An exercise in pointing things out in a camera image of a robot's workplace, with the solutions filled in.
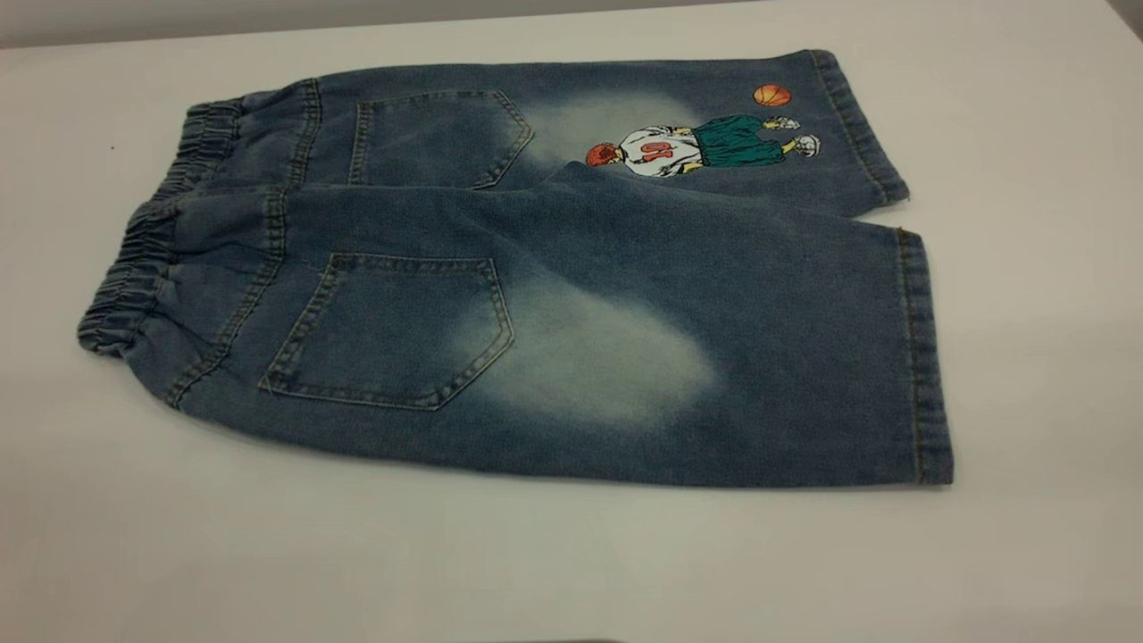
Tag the blue denim shorts basketball print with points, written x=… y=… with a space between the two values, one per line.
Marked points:
x=625 y=268

